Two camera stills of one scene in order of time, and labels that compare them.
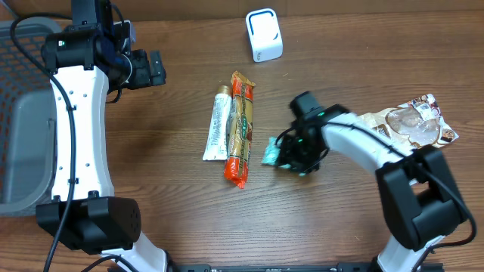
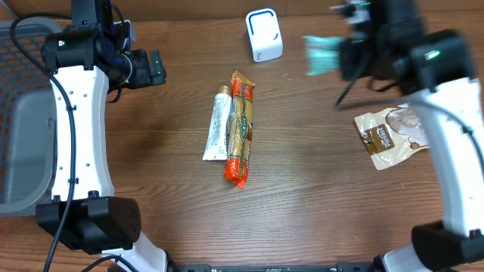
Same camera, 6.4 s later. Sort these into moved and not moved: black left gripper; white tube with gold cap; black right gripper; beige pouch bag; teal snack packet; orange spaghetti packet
Moved: black right gripper; teal snack packet
Not moved: black left gripper; beige pouch bag; white tube with gold cap; orange spaghetti packet
